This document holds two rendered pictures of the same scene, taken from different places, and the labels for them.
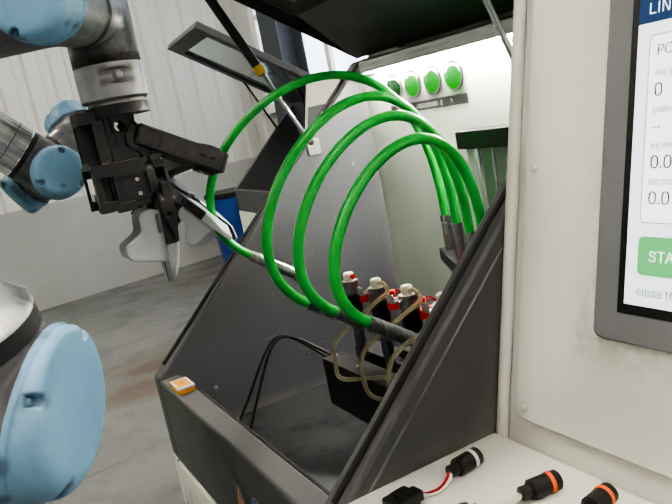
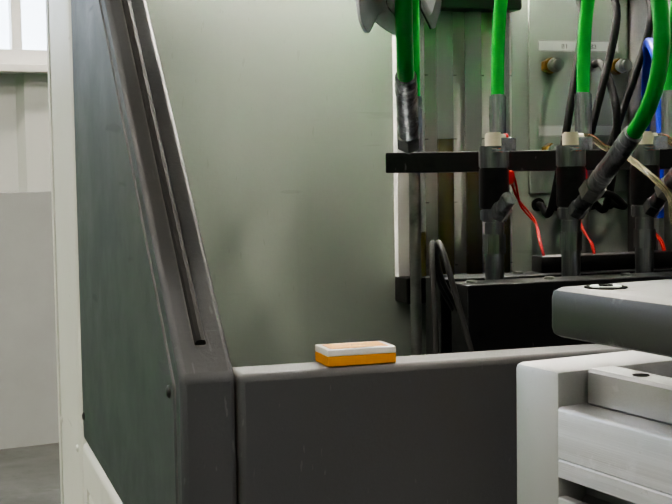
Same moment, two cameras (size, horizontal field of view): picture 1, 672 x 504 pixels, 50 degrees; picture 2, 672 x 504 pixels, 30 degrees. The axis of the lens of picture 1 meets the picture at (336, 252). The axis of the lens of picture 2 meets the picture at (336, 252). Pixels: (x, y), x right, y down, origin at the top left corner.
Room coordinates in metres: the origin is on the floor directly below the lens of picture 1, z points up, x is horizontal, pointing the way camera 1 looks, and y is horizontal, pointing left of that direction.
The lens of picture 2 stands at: (1.04, 1.16, 1.09)
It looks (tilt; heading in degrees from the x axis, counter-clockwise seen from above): 4 degrees down; 279
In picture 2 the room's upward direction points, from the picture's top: 1 degrees counter-clockwise
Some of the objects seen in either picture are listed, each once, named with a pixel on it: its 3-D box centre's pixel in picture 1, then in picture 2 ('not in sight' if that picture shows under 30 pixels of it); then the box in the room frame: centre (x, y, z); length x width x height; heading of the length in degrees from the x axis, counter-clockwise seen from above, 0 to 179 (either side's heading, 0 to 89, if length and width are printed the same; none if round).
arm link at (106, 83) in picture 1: (112, 86); not in sight; (0.83, 0.21, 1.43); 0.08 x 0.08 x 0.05
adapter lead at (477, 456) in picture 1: (435, 480); not in sight; (0.65, -0.05, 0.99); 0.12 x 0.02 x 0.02; 124
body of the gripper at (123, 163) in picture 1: (123, 158); not in sight; (0.83, 0.22, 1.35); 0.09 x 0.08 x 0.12; 117
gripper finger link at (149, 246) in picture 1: (151, 248); not in sight; (0.82, 0.21, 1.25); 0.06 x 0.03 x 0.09; 117
